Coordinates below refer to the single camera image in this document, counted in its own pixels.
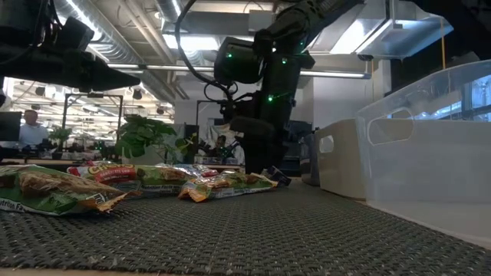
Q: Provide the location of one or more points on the black computer monitor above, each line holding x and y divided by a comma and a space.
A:
9, 126

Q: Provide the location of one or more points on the ceiling security camera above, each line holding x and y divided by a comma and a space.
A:
365, 57

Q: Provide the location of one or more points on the small green background plant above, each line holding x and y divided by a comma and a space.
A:
60, 134

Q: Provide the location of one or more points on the purple granola bar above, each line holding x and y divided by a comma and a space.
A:
280, 177

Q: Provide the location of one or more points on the frosted white plastic bin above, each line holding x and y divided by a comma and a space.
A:
345, 168

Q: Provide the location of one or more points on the green leafy plant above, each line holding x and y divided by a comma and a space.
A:
142, 134

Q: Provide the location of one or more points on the grey woven placemat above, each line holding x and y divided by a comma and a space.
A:
245, 230

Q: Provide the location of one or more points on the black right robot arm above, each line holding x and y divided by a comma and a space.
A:
299, 19

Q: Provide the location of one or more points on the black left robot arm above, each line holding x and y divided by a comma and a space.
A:
23, 23

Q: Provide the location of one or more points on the black background cabinet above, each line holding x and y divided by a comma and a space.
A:
301, 130

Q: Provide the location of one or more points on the long ceiling light bar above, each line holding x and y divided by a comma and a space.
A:
337, 74

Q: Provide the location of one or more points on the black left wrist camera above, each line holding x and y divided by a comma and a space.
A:
74, 34

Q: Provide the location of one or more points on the green Nature Valley granola bar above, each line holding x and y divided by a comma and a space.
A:
230, 184
57, 191
161, 180

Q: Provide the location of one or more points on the silver round ventilation duct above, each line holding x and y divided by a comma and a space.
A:
111, 42

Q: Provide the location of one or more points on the long dark background desk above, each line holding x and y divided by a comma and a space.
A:
38, 161

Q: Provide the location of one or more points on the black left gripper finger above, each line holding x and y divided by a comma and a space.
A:
111, 79

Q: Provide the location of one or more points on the person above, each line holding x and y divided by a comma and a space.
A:
32, 134
221, 143

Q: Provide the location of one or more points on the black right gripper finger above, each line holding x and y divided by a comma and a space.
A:
256, 153
277, 147

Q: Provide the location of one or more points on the black background station frame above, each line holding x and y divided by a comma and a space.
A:
94, 95
197, 115

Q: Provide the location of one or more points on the clear plastic bin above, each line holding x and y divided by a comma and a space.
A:
422, 165

